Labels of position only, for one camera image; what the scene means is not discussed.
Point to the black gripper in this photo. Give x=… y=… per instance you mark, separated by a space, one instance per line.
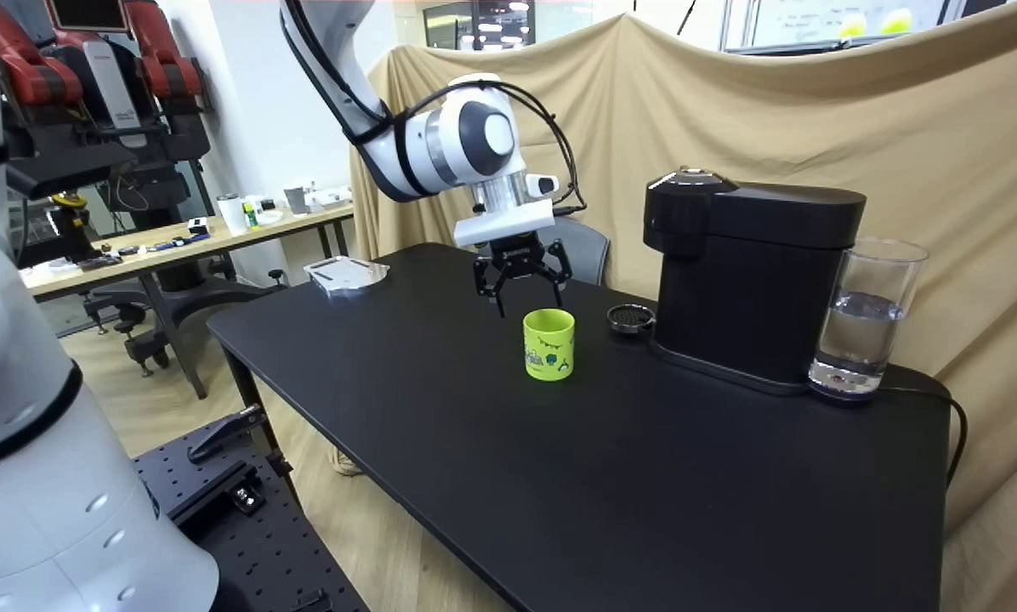
x=521 y=255

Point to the lime green mug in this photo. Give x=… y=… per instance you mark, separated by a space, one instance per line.
x=550 y=347

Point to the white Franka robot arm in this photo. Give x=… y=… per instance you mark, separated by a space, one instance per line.
x=32 y=476

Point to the small black round dish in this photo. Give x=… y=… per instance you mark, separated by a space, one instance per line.
x=629 y=320

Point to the white folded paper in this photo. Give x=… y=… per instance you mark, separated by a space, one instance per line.
x=349 y=277

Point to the black coffee machine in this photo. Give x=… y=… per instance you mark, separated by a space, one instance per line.
x=745 y=285

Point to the beige backdrop cloth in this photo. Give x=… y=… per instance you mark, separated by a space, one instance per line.
x=756 y=114

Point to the black table leg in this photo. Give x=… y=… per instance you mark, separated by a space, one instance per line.
x=252 y=404

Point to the white box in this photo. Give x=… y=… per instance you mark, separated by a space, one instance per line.
x=232 y=215

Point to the black clamp on breadboard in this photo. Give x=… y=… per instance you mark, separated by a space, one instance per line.
x=224 y=432

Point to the clear water tank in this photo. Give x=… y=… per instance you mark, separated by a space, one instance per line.
x=864 y=328

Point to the wooden desk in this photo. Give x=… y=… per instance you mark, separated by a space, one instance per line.
x=168 y=243

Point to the black perforated breadboard base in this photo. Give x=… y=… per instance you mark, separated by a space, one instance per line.
x=270 y=566

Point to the yellow ball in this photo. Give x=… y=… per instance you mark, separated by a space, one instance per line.
x=850 y=24
x=897 y=22

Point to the red and black robot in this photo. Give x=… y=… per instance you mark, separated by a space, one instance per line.
x=133 y=71

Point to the yellow and black device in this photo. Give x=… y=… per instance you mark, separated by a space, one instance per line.
x=71 y=222

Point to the black pedestal base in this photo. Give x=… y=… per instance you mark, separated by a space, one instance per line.
x=178 y=306

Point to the whiteboard with dark frame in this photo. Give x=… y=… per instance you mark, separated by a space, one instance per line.
x=802 y=22

